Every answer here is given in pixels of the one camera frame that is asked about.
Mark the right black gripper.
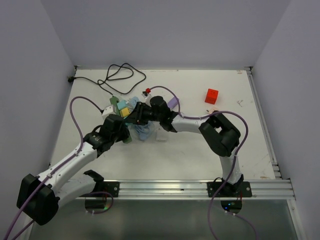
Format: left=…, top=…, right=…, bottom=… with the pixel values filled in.
left=124, top=102, right=162, bottom=126

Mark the yellow charger plug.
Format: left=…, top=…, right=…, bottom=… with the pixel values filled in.
left=119, top=107, right=131, bottom=118

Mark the blue power strip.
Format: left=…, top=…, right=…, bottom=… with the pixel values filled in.
left=128, top=96, right=140, bottom=109

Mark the teal charger plug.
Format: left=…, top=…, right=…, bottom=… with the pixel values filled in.
left=117, top=100, right=128, bottom=111

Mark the green power strip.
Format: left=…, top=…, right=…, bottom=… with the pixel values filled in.
left=109, top=96, right=132, bottom=144

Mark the white charger plug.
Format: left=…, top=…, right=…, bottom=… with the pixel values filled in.
left=155, top=129, right=168, bottom=142

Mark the purple USB power strip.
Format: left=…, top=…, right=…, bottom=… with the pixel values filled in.
left=167, top=97, right=179, bottom=110

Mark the red cube socket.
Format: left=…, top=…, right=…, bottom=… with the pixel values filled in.
left=204, top=88, right=219, bottom=105

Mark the pink cube socket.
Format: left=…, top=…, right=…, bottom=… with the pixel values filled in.
left=206, top=107, right=219, bottom=114

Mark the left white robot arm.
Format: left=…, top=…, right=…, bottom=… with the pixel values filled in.
left=16, top=114, right=130, bottom=226

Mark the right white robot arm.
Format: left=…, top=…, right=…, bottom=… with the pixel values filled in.
left=124, top=96, right=244, bottom=197

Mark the light blue bundled cable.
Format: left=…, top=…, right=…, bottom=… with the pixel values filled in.
left=132, top=121, right=156, bottom=142

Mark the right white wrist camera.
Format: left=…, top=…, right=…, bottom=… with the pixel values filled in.
left=142, top=88, right=153, bottom=106

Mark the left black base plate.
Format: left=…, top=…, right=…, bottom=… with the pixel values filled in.
left=80, top=181, right=120, bottom=198

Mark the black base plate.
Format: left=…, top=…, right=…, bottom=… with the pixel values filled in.
left=206, top=175, right=253, bottom=198
left=80, top=181, right=120, bottom=198

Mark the black power cable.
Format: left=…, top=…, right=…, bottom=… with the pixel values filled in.
left=66, top=63, right=146, bottom=97

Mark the aluminium right side rail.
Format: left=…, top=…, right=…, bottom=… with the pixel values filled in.
left=245, top=66, right=283, bottom=180

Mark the aluminium rail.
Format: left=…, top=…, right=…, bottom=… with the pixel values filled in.
left=29, top=178, right=297, bottom=201
left=245, top=66, right=283, bottom=180

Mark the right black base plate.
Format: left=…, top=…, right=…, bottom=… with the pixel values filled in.
left=206, top=175, right=253, bottom=198

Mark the aluminium front rail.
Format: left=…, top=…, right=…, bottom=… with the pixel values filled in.
left=29, top=178, right=297, bottom=201

